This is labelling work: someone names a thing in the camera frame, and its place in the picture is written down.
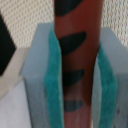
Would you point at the gripper teal padded right finger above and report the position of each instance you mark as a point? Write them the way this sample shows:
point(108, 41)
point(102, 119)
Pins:
point(110, 83)

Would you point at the gripper teal padded left finger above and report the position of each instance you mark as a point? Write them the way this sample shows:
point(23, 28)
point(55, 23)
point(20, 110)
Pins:
point(43, 78)

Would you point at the brown toy sausage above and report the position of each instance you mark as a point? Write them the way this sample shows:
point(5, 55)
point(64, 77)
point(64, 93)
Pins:
point(77, 27)

